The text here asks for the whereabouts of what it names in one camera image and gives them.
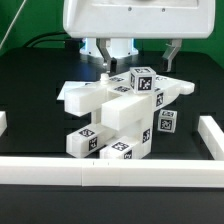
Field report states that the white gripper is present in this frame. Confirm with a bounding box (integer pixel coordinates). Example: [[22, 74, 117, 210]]
[[63, 0, 216, 73]]

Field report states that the white tagged cube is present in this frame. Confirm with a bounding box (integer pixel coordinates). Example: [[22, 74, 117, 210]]
[[130, 67, 156, 94], [157, 110, 177, 133]]

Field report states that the white chair back frame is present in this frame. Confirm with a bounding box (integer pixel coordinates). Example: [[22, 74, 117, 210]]
[[64, 72, 195, 131]]

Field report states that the white chair seat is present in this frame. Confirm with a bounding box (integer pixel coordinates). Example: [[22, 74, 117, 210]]
[[91, 73, 154, 158]]

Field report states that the black cable with connector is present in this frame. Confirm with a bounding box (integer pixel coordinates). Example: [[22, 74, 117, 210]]
[[23, 31, 68, 48]]

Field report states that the white marker base plate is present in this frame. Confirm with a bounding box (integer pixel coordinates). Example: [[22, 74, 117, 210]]
[[57, 81, 89, 100]]

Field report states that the thin white cable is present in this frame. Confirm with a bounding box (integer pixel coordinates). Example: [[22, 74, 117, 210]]
[[0, 0, 28, 51]]

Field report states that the white U-shaped obstacle wall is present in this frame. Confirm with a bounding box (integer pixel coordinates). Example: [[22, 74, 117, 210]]
[[0, 111, 224, 187]]

